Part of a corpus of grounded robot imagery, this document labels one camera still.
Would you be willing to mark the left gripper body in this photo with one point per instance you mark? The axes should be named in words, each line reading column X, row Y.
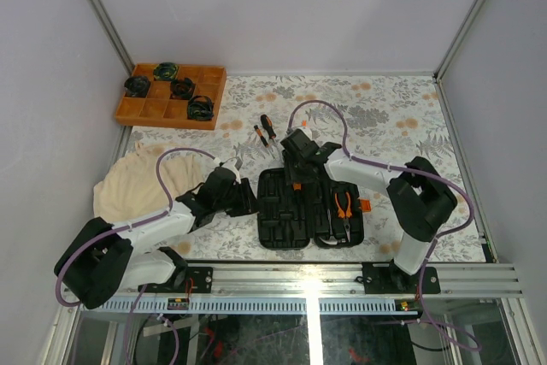
column 239, row 203

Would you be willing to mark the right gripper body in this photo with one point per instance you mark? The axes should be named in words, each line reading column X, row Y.
column 294, row 171

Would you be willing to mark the orange handled long-nose pliers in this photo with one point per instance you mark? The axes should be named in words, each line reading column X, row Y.
column 297, row 190

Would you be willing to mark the black plastic tool case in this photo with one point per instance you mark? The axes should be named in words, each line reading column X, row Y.
column 277, row 221

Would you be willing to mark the steel claw hammer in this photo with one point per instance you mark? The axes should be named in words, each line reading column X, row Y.
column 330, row 240

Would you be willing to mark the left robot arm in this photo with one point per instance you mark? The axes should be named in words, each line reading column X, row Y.
column 106, row 258

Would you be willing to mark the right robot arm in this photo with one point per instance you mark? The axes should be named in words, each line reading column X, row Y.
column 421, row 202

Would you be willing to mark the large black orange screwdriver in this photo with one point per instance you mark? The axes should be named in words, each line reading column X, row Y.
column 267, row 125

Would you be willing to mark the small black orange screwdriver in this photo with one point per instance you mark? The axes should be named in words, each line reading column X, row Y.
column 263, row 140

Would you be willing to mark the floral table cloth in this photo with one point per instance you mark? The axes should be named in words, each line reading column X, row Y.
column 391, row 119

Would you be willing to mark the dark rolled fabric band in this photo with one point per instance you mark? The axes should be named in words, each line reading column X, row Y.
column 200, row 108

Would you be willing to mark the cream cloth bag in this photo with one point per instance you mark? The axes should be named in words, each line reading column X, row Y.
column 131, row 189

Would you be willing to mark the wooden compartment tray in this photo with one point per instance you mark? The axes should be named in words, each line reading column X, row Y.
column 159, row 107

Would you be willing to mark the dark rolled band centre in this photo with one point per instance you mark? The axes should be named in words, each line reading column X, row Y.
column 182, row 89

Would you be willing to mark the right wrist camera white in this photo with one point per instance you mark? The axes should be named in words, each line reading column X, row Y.
column 306, row 130

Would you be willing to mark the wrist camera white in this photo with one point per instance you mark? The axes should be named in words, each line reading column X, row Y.
column 306, row 130
column 233, row 164

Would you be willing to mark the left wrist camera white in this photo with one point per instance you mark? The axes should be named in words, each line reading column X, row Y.
column 233, row 164

